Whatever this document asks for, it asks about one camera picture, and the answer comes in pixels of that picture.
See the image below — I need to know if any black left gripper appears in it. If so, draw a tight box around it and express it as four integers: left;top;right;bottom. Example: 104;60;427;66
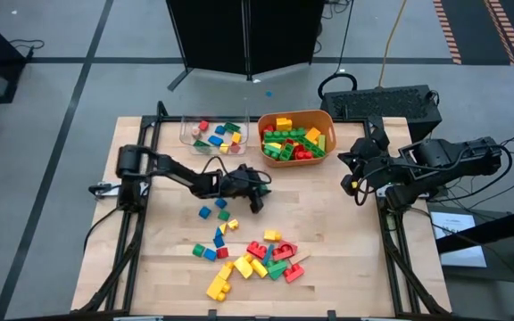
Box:
219;163;273;215

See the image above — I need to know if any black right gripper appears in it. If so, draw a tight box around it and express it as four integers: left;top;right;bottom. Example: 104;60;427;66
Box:
336;126;404;196

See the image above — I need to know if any green long studded block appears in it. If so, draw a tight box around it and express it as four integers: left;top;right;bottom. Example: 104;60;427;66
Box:
300;136;328;159
263;128;308;144

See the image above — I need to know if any red hollow building block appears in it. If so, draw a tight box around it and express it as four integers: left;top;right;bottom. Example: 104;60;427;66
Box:
272;240;299;262

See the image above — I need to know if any orange plastic bin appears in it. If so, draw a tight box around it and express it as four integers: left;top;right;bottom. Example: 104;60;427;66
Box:
257;109;338;169

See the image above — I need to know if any blue long block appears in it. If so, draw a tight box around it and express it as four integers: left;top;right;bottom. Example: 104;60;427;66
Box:
262;244;277;268

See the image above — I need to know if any yellow cylinder block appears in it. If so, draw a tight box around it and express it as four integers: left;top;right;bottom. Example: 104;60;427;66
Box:
250;258;269;279

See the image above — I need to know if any yellow hollow building block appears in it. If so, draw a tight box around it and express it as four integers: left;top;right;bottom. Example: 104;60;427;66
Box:
233;253;254;280

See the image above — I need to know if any plain wooden plank block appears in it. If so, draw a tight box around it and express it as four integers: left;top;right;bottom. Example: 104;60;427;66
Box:
288;249;312;265

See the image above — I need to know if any clear plastic container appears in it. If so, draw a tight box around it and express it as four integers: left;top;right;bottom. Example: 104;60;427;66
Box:
178;104;251;156

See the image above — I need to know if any large yellow building block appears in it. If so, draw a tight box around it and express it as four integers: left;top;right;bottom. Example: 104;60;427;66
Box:
205;275;233;303

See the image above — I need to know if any white paper sheet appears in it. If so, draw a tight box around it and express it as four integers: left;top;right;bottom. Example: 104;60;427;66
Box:
429;210;488;268

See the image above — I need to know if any black metal stand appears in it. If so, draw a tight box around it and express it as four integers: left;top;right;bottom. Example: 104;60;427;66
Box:
435;202;514;321

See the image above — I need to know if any black folding screen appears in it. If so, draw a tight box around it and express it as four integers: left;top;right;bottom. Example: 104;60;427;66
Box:
165;0;326;93

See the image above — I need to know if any black orange striped floor mat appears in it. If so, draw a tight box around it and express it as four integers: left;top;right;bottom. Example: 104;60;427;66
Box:
433;0;514;66

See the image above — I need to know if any black thick cable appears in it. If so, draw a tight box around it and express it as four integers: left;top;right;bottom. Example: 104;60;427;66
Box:
317;0;359;103

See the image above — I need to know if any yellow cable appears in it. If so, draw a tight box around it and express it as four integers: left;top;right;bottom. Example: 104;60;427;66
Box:
376;0;408;89

